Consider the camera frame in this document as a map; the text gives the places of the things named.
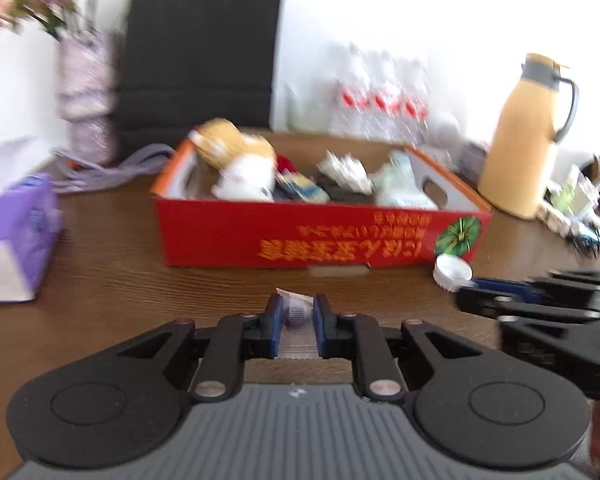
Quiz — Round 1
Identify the yellow thermos jug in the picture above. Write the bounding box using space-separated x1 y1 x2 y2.
477 53 579 220

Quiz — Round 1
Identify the middle water bottle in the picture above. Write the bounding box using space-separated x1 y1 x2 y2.
366 53 402 142

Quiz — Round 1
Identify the red cardboard fruit box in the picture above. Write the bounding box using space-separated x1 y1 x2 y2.
151 140 493 269

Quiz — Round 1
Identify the red artificial rose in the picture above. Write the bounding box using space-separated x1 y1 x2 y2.
276 155 297 174

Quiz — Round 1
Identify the black paper gift bag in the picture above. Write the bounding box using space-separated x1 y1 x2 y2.
112 0 280 157

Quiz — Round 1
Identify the water bottle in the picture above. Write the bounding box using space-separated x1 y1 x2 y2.
399 61 431 145
366 53 402 142
329 46 370 139

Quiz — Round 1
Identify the purple tissue box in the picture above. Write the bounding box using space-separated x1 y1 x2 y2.
0 174 62 304

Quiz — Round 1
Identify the purple cable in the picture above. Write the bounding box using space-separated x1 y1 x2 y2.
52 142 176 195

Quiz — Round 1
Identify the light green cloth toy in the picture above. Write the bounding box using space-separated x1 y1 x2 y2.
370 150 438 210

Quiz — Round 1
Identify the left water bottle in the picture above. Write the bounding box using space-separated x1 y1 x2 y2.
329 46 370 139

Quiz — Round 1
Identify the purple textured vase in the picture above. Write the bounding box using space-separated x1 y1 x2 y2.
57 30 116 165

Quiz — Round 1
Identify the small clear sachet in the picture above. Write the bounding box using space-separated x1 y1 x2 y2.
276 288 318 360

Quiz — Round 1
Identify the right water bottle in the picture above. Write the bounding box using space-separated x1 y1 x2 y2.
399 61 431 145

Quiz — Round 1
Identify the white round robot figurine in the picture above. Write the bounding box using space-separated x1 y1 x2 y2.
426 120 465 160

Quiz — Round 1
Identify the white power strip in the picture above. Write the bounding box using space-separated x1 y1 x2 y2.
535 202 582 238

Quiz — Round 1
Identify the white round lid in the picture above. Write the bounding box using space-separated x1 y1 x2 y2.
432 254 472 292

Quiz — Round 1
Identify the orange white plush toy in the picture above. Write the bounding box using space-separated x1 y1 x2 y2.
188 118 277 203

